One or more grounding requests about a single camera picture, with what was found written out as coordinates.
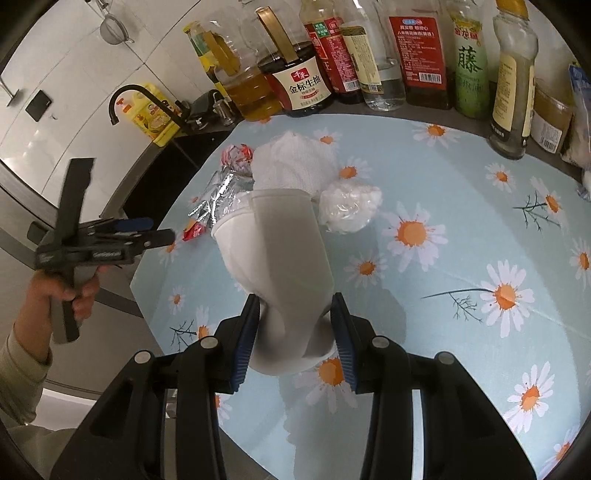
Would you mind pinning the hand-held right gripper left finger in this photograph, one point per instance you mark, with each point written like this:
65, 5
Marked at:
244, 344

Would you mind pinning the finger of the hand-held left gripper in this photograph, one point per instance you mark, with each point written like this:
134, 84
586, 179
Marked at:
157, 238
138, 225

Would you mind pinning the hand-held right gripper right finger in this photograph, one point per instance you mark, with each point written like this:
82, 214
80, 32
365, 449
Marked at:
345, 344

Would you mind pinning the small red wrapper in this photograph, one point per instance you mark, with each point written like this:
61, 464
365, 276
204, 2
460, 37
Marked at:
193, 232

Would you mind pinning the white paper cup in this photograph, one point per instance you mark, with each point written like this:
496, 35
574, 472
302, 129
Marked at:
281, 258

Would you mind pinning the red and white wrapper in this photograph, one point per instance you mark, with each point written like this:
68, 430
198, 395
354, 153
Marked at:
235, 157

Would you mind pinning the clear bag of white tissue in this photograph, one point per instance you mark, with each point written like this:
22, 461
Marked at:
346, 205

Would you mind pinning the white knitted cloth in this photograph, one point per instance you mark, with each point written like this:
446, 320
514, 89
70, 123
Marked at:
295, 157

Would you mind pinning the person's left forearm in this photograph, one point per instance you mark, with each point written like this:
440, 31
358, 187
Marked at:
23, 369

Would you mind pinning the person's left hand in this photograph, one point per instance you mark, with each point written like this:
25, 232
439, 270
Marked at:
85, 290

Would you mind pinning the daisy print tablecloth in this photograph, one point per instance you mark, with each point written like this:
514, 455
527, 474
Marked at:
438, 323

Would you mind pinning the yellow dish soap bottle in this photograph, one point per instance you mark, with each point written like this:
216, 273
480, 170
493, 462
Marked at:
154, 122

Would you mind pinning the black faucet base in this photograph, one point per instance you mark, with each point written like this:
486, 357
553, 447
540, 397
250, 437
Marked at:
203, 108

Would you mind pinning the black faucet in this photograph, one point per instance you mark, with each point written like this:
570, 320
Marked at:
138, 89

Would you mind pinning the chrome knob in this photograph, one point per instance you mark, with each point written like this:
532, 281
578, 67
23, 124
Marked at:
224, 113

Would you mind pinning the metal strainer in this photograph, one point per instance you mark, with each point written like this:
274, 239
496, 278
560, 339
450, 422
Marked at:
115, 30

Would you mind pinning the dark soy sauce jug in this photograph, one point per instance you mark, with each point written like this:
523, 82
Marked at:
300, 87

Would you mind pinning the person's beige top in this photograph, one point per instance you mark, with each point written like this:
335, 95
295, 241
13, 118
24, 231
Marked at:
41, 454

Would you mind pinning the dark sauce bottle red label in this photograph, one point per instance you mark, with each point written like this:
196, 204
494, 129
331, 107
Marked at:
337, 60

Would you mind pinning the clear bottle beige label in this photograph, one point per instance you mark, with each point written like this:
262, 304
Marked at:
378, 87

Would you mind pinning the small white plastic packet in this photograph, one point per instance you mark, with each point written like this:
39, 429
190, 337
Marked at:
585, 184

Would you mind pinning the clear squeeze bottle yellow label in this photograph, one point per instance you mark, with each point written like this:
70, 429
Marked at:
508, 92

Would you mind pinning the dark oil bottle red label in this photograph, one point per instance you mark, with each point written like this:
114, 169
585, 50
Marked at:
418, 50

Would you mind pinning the oil bottle green label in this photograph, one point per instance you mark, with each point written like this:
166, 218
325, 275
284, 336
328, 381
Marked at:
471, 69

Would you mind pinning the jar of brown paste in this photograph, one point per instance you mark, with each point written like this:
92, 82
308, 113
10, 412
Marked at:
549, 120

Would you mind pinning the white and blue plastic bag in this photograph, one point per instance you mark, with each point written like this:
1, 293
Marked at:
579, 115

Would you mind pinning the black wall plate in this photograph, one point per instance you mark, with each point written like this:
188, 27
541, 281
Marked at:
38, 105

